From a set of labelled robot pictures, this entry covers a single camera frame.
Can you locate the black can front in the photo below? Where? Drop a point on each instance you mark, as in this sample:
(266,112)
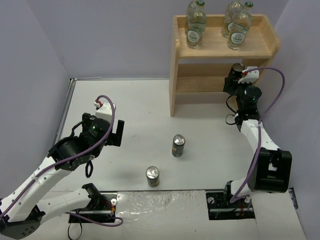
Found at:
(153,176)

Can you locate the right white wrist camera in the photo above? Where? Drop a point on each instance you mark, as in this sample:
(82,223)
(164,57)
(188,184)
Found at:
(249,75)

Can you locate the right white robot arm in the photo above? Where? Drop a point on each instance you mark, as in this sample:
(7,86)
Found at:
(270,168)

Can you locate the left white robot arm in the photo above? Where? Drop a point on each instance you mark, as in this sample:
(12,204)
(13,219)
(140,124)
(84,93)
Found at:
(25,209)

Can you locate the clear soda bottle back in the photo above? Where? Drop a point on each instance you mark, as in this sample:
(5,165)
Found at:
(234,8)

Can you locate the wooden two-tier shelf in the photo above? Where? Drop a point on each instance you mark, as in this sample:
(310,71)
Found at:
(259,49)

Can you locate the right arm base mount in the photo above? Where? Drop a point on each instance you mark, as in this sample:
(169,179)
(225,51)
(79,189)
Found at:
(219,207)

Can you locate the clear soda bottle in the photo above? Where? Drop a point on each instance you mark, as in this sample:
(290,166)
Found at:
(196,18)
(240,27)
(234,8)
(194,39)

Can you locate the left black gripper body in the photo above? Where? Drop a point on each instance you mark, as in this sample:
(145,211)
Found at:
(118,132)

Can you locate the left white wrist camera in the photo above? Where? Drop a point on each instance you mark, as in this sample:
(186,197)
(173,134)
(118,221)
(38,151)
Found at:
(103,111)

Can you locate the aluminium table edge rail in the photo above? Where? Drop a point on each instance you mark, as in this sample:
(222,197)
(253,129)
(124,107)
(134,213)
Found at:
(69,95)

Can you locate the black can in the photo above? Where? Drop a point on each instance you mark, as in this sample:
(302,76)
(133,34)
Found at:
(236,71)
(153,176)
(178,144)

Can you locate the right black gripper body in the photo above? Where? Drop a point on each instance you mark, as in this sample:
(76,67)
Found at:
(229,83)

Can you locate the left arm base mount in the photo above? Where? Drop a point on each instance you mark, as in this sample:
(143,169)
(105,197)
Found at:
(103,213)

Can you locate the clear soda bottle front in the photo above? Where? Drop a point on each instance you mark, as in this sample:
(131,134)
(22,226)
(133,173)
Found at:
(194,39)

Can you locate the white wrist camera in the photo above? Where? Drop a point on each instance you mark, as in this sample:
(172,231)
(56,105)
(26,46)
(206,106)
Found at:
(103,111)
(249,75)

